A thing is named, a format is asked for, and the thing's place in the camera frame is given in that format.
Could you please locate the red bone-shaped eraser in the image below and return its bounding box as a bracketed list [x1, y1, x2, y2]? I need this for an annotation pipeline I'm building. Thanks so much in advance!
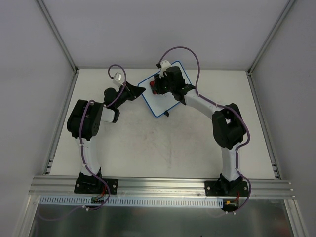
[150, 80, 158, 95]

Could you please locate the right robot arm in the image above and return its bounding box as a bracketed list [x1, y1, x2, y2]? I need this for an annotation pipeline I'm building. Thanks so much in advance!
[150, 63, 246, 196]

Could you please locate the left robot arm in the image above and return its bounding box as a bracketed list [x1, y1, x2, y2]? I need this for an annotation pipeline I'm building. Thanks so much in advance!
[67, 82, 146, 194]

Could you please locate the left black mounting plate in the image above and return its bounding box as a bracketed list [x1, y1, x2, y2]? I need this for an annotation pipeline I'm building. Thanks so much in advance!
[74, 178, 118, 195]

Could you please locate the black mounting plate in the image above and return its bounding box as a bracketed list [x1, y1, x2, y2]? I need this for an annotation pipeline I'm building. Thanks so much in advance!
[204, 180, 249, 197]
[74, 178, 118, 195]

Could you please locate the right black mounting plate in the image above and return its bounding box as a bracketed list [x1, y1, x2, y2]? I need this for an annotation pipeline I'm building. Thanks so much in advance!
[204, 180, 249, 197]

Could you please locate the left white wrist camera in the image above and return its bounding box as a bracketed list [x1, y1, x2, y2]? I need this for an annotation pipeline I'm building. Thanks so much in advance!
[113, 72, 124, 87]

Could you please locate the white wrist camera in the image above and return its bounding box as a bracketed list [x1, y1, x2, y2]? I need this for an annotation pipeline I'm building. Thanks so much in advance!
[113, 72, 124, 87]
[156, 60, 171, 78]

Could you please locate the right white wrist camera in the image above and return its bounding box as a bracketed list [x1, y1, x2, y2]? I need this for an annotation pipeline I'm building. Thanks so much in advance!
[156, 60, 171, 78]

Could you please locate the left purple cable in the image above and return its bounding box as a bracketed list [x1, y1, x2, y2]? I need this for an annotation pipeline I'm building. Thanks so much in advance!
[79, 64, 127, 212]

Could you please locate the purple cable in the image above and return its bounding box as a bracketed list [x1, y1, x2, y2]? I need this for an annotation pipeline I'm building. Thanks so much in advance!
[156, 46, 252, 215]
[79, 64, 127, 212]

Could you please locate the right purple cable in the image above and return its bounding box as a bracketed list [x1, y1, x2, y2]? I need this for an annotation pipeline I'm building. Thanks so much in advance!
[156, 46, 252, 215]

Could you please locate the left aluminium frame post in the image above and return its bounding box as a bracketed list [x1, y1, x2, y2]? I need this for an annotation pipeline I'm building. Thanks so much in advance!
[35, 0, 78, 73]

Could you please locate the aluminium frame post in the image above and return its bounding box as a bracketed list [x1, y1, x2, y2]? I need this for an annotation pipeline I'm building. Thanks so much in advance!
[35, 0, 78, 73]
[247, 0, 296, 75]

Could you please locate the white slotted cable duct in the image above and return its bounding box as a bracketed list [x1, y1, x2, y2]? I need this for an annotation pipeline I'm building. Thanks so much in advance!
[39, 195, 224, 208]

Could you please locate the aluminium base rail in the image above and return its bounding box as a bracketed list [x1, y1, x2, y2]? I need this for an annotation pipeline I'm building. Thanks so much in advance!
[29, 175, 297, 199]

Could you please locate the right aluminium frame post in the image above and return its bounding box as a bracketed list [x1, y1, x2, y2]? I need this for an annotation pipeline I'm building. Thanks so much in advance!
[247, 0, 296, 75]

